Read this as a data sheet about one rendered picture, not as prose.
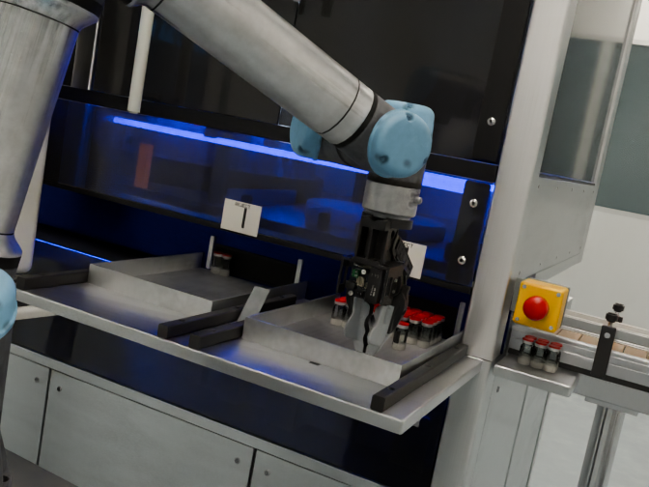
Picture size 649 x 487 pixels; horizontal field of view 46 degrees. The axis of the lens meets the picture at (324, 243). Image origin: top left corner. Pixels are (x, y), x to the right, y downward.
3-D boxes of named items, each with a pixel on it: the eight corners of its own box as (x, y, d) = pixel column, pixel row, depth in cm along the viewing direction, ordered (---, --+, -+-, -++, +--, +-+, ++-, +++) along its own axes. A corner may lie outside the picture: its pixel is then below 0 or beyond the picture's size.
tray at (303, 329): (335, 310, 149) (338, 293, 148) (464, 348, 138) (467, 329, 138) (241, 338, 118) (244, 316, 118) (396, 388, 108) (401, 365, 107)
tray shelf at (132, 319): (179, 271, 168) (180, 262, 168) (491, 362, 139) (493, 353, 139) (1, 295, 125) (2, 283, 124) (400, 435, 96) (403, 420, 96)
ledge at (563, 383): (509, 359, 144) (511, 350, 143) (579, 380, 138) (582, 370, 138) (492, 374, 131) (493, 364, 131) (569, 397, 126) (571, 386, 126)
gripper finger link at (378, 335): (350, 366, 106) (362, 301, 105) (366, 358, 112) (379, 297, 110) (370, 373, 105) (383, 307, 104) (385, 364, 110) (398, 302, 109)
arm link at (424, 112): (366, 97, 105) (418, 107, 109) (352, 175, 107) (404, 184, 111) (395, 99, 98) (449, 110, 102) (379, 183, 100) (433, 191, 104)
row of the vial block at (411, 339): (338, 320, 141) (343, 296, 140) (430, 347, 133) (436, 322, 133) (333, 322, 139) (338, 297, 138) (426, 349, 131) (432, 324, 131)
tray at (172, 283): (199, 268, 166) (201, 251, 165) (304, 298, 155) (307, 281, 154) (87, 282, 135) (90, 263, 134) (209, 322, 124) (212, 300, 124)
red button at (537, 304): (523, 314, 128) (528, 291, 128) (548, 321, 127) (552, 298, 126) (519, 318, 125) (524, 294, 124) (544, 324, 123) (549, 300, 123)
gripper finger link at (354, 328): (329, 359, 107) (342, 296, 106) (347, 352, 113) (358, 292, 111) (350, 366, 106) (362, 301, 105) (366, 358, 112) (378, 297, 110)
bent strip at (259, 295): (249, 319, 131) (255, 285, 130) (265, 323, 130) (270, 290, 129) (201, 331, 118) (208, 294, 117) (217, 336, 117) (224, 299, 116)
